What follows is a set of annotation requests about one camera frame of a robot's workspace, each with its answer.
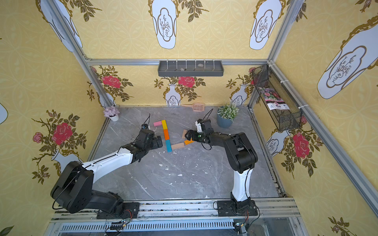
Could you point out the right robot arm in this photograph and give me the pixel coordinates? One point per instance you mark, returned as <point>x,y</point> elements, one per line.
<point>240,153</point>

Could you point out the red-orange wooden block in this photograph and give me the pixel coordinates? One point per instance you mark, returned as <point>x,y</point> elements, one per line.
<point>166,134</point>

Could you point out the aluminium front rail frame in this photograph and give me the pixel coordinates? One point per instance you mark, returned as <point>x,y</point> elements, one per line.
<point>165,215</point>

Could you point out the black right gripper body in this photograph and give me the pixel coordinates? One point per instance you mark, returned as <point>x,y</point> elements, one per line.
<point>195,135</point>

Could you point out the green artificial plant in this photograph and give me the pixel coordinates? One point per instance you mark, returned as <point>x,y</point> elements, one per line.
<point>228,111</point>

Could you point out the printed packet in basket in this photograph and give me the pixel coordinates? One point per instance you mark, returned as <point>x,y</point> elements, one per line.
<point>272,99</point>

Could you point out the pink wooden block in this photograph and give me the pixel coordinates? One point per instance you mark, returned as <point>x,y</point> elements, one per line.
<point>156,124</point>

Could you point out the grey wall shelf tray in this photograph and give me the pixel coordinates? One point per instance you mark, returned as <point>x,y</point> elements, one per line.
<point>191,68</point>

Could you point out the black wire basket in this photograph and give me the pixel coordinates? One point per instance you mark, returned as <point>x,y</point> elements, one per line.
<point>283,119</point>

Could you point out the natural wooden block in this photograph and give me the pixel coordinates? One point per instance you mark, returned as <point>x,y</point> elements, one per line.
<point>184,133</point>
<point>178,146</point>

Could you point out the orange wooden block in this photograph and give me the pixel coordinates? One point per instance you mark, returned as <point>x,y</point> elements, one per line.
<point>187,142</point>

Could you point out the blue plant pot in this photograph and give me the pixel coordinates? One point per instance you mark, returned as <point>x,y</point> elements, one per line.
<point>224,123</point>

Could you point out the teal wooden block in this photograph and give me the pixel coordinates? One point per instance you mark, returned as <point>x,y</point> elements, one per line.
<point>168,146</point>

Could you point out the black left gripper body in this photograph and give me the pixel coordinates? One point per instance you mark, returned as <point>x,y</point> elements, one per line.
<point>153,141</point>

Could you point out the pink plastic scoop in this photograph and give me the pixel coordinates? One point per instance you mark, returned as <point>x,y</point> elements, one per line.
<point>196,107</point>

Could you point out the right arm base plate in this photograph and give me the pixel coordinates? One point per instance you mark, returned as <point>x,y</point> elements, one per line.
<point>232,208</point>

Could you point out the small pink flower pot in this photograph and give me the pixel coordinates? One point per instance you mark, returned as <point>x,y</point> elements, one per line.
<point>111,112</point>

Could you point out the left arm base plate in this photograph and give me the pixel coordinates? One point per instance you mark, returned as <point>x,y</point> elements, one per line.
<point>122,211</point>

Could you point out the yellow wooden block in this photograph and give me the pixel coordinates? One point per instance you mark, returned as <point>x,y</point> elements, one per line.
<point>164,125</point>

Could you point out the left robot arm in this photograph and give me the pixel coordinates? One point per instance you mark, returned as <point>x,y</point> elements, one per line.
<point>73,190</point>

